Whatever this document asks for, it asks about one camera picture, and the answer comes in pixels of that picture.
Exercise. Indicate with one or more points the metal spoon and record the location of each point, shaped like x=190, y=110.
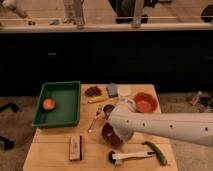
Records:
x=98, y=112

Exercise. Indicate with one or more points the green plastic tray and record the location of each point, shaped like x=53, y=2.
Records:
x=66, y=113

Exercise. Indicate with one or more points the metal cup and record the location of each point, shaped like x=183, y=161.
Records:
x=108, y=109

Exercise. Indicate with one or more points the wooden block eraser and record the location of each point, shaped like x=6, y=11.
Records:
x=75, y=148

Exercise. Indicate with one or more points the dark maroon bowl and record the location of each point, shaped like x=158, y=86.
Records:
x=110, y=137

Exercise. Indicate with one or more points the white cup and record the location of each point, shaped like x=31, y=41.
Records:
x=124, y=91

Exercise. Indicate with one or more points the small orange bowl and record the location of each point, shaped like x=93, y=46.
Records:
x=49, y=104

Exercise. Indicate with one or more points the dark red grapes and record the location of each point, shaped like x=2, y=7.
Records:
x=93, y=91

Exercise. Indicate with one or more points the yellow banana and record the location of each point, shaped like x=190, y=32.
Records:
x=97, y=99

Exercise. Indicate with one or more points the white handled dish brush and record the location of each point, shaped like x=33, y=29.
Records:
x=117, y=157

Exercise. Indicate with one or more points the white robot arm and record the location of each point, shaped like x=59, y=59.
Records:
x=195, y=128

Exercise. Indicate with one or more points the green pea pod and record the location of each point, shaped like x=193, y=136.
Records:
x=160, y=156

